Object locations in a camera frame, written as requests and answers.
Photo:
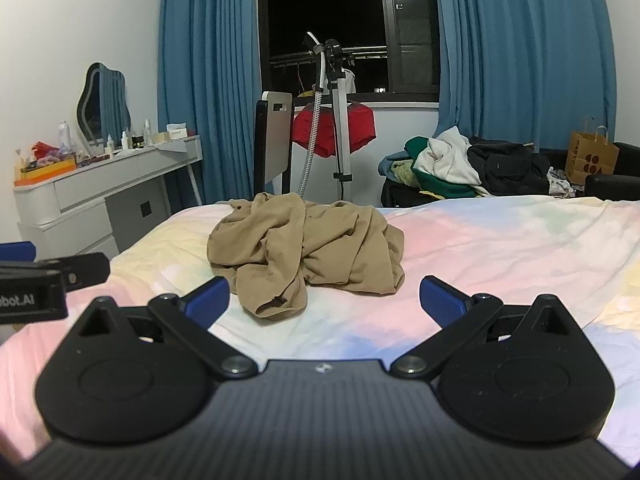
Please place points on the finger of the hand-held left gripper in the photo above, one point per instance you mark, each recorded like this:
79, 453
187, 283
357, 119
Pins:
85, 270
15, 251

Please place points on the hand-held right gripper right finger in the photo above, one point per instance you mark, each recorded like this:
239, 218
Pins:
442, 302

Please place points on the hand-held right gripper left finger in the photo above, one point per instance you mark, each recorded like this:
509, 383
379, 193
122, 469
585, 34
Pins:
207, 302

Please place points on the tan printed t-shirt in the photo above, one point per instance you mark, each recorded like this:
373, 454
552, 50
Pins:
325, 240

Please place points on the pile of clothes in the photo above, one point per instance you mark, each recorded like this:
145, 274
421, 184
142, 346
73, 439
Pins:
450, 160

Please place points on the bed with pastel sheet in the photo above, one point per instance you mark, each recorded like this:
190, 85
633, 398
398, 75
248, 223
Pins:
475, 240

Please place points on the orange tray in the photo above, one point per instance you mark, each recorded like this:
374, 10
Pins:
45, 172

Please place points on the white dresser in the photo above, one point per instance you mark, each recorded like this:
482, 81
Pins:
85, 185

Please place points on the white box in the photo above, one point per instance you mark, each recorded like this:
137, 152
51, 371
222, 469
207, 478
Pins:
177, 131

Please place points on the wavy framed mirror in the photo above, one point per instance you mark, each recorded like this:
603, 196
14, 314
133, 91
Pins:
100, 100

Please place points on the red garment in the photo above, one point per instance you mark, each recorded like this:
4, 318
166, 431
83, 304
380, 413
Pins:
360, 130

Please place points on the silver tripod stand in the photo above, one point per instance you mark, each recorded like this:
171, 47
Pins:
340, 125

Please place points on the brown cardboard box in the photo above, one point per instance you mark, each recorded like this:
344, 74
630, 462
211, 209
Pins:
592, 160

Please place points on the black armchair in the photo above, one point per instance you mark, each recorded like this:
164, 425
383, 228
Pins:
615, 182

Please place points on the blue curtain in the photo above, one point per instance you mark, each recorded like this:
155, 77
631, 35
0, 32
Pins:
525, 50
210, 85

